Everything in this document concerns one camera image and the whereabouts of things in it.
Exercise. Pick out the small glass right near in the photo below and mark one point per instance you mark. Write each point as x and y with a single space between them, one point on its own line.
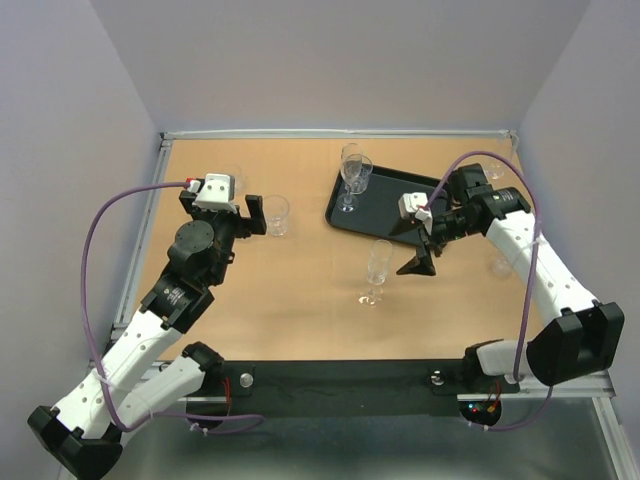
500 266

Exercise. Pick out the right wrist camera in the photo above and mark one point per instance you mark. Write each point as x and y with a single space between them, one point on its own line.
413 206

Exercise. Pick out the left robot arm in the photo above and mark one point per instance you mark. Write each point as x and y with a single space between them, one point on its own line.
87 429

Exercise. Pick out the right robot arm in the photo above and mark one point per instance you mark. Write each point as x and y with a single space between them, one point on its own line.
580 334

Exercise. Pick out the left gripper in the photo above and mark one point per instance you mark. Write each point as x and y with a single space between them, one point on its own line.
246 225

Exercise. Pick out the black plastic tray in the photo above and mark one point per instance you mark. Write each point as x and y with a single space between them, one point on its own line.
377 207

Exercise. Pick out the faceted tumbler glass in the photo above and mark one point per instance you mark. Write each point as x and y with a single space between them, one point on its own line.
361 182

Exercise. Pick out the clear wine glass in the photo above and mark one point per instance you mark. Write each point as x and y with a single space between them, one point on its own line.
351 162

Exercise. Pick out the etched stemmed glass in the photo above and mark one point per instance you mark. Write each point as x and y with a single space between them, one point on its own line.
378 267

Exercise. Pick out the tall champagne flute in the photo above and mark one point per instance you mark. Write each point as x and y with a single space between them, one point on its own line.
493 170

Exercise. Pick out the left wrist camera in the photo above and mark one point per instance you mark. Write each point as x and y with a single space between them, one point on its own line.
216 192

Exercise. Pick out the large faceted tumbler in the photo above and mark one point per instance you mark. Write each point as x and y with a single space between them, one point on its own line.
276 211

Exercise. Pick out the small shot glass far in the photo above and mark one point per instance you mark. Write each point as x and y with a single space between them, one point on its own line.
237 174

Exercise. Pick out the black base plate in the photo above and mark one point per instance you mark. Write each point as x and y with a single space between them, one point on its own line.
344 388

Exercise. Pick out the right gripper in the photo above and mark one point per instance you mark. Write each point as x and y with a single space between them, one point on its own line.
421 263

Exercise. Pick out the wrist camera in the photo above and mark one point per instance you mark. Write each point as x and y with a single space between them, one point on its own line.
216 192
413 206

